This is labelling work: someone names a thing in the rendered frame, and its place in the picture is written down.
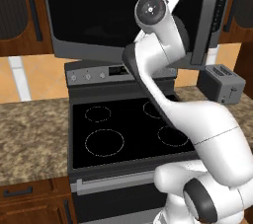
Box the black and grey microwave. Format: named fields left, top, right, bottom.
left=40, top=0, right=237, bottom=71

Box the black glass microwave door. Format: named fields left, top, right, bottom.
left=40, top=0, right=222, bottom=67

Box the brown cupboard door dark panel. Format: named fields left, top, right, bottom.
left=217, top=0, right=253, bottom=44
left=0, top=0, right=54, bottom=58

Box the black oven door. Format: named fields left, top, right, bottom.
left=69, top=168, right=170, bottom=224

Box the brown wooden base cupboard door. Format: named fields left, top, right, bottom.
left=0, top=196, right=78, bottom=224

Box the grey toaster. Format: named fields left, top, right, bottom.
left=197, top=63, right=247, bottom=106

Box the dark brown tall cupboard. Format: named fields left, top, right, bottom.
left=232, top=39, right=253, bottom=102

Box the black and grey stove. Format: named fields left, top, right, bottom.
left=63, top=59, right=203, bottom=224

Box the brown wooden drawer front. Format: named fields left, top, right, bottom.
left=0, top=176, right=70, bottom=204

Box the black cupboard door handle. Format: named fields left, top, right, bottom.
left=23, top=0, right=43, bottom=42
left=222, top=0, right=244, bottom=34

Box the grey oven door handle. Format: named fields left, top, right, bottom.
left=75, top=170, right=158, bottom=197

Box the black base cupboard handle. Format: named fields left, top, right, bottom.
left=62, top=199, right=74, bottom=224

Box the black drawer handle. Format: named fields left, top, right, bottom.
left=2, top=186, right=34, bottom=198

